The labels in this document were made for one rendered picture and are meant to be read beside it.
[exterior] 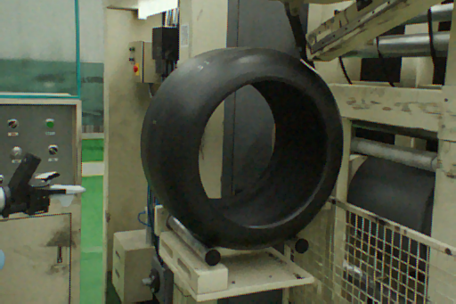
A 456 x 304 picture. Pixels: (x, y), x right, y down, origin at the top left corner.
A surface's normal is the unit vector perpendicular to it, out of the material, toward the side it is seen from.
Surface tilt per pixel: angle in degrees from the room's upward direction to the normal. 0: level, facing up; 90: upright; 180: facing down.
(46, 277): 90
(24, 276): 90
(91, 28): 90
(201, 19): 90
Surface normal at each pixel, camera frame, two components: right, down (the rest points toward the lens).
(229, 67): 0.00, -0.56
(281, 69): 0.43, -0.05
